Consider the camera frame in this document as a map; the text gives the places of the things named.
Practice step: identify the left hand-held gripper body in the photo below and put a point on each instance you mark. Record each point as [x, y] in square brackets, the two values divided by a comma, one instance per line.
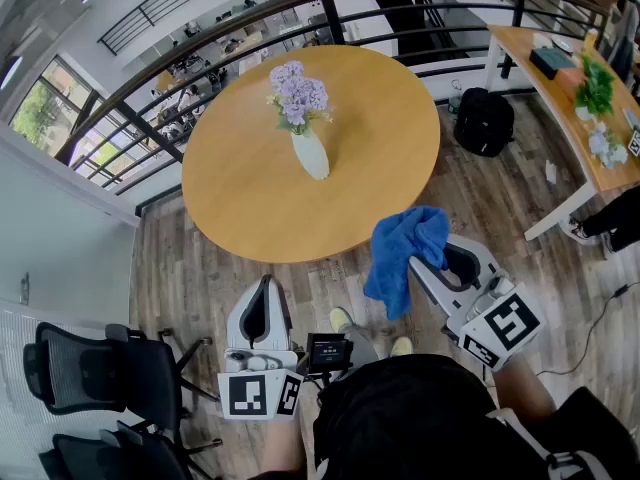
[250, 393]

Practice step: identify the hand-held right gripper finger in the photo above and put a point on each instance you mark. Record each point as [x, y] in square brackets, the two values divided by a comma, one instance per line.
[437, 290]
[482, 258]

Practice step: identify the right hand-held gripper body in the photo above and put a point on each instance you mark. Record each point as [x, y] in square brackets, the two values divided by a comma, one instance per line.
[505, 323]

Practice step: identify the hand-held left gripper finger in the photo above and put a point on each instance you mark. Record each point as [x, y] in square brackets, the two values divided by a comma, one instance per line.
[235, 318]
[280, 323]

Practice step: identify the blue cloth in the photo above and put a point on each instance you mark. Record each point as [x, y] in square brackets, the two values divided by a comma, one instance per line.
[400, 248]

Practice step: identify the white ribbed vase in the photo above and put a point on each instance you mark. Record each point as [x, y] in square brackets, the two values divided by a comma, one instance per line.
[312, 155]

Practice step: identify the white vase with purple flowers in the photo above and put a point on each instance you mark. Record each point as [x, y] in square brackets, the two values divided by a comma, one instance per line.
[300, 93]

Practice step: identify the person's left forearm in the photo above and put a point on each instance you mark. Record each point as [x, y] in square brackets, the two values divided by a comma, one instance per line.
[280, 448]

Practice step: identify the person's right forearm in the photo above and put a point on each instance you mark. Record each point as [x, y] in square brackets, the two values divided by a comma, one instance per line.
[525, 388]

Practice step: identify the green potted plant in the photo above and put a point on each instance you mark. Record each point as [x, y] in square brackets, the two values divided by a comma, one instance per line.
[595, 88]

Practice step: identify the small black screen device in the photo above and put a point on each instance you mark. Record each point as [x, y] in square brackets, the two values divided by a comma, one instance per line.
[327, 352]

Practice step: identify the person's left yellow shoe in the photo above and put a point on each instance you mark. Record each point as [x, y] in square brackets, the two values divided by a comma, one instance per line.
[341, 318]

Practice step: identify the person's yellow shoe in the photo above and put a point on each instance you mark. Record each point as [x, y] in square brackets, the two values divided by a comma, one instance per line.
[401, 346]
[341, 318]

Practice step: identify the person's right yellow shoe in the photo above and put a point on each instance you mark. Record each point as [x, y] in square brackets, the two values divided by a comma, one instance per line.
[401, 346]

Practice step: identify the person's grey trouser leg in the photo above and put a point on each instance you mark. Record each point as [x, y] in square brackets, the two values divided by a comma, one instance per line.
[362, 348]

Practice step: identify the white paper scrap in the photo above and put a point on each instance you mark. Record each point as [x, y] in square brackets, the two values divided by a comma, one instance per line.
[551, 173]

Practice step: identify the person's black shirt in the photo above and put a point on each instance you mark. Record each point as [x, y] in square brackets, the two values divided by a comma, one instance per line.
[400, 418]

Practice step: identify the black backpack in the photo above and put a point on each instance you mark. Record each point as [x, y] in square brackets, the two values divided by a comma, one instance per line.
[482, 123]

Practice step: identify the clear water bottle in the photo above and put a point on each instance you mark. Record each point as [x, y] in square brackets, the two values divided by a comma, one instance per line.
[454, 100]

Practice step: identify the black mesh office chair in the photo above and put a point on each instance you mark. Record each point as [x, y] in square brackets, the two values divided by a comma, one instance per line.
[75, 363]
[100, 455]

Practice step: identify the pale blue flower bouquet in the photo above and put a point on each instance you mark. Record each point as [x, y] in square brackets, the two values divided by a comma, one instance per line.
[607, 148]

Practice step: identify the black white patterned block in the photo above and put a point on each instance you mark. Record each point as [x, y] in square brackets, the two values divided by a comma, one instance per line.
[635, 143]

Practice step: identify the orange box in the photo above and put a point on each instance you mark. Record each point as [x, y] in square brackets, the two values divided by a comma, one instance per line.
[570, 77]

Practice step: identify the dark rectangular box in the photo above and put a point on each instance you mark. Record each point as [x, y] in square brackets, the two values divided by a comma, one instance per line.
[550, 60]

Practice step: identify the wooden desk with white legs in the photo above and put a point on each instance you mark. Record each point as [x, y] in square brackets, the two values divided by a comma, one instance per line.
[520, 48]

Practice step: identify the white cup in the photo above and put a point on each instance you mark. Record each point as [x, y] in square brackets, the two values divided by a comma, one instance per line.
[541, 39]

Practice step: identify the white plate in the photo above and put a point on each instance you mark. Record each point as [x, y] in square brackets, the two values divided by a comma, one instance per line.
[562, 44]

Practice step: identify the yellow bottle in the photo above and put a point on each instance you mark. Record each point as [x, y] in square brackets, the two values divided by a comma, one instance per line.
[590, 40]

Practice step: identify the black staircase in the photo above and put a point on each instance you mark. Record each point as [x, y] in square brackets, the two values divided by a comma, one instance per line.
[400, 13]

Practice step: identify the coat rack with grey coat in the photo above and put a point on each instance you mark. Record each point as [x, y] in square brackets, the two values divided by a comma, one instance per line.
[625, 38]

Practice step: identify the black metal balcony railing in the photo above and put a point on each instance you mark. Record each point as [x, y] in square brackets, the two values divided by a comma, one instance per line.
[148, 17]

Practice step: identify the large window black frame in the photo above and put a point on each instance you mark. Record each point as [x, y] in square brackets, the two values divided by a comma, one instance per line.
[35, 113]

